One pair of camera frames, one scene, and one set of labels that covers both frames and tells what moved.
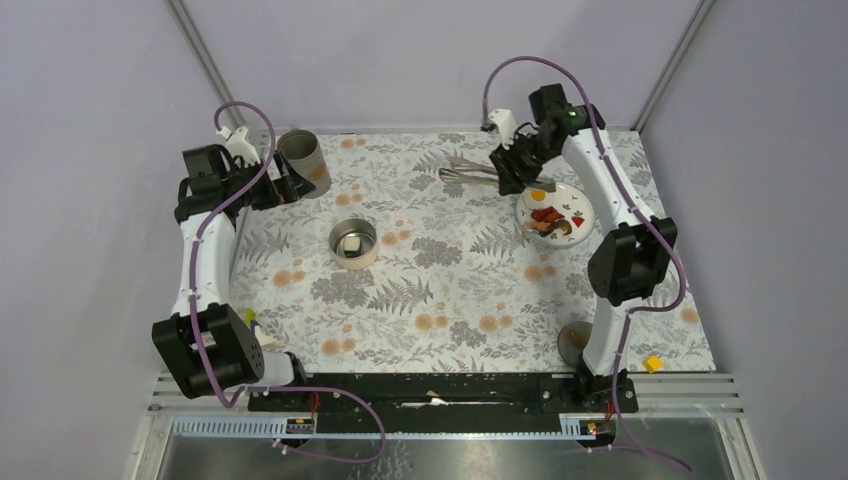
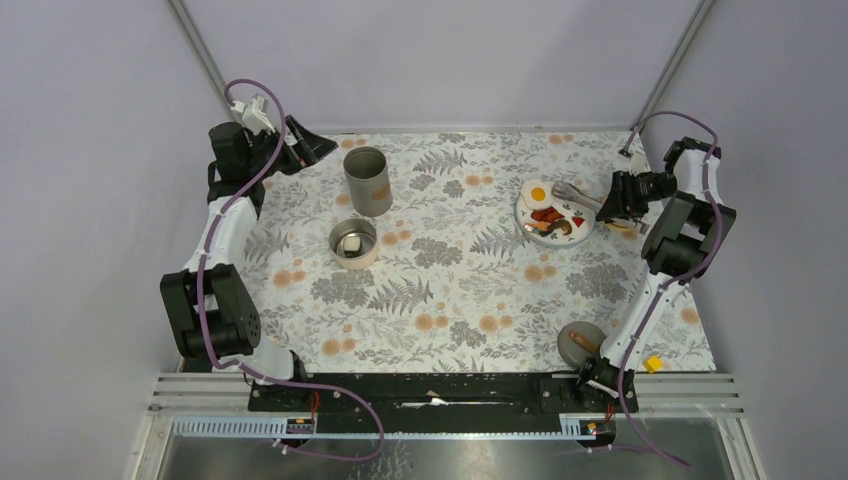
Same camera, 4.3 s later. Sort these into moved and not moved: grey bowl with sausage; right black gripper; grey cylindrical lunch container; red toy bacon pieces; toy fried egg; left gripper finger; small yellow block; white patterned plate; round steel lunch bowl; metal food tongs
Moved: right black gripper; metal food tongs; grey cylindrical lunch container; left gripper finger
Not moved: small yellow block; grey bowl with sausage; white patterned plate; toy fried egg; red toy bacon pieces; round steel lunch bowl
